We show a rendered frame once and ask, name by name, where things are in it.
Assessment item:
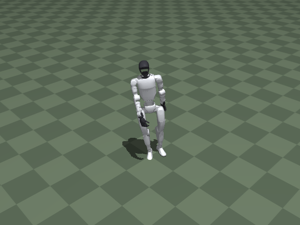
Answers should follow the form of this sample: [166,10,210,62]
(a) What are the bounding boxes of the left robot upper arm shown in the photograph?
[154,75,165,96]

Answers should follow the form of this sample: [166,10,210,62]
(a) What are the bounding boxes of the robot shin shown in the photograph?
[143,135,151,152]
[156,131,164,149]

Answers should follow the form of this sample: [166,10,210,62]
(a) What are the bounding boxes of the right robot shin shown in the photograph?
[143,135,151,152]

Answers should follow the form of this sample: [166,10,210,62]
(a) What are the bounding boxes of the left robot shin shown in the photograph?
[156,131,164,149]

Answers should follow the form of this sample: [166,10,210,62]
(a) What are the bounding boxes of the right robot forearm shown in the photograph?
[133,96,142,117]

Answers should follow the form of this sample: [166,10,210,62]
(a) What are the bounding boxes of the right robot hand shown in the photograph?
[138,112,149,127]

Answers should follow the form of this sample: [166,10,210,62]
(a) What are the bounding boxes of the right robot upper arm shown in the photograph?
[130,78,140,101]

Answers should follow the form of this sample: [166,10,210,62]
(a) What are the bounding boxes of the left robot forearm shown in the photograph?
[160,94,165,104]

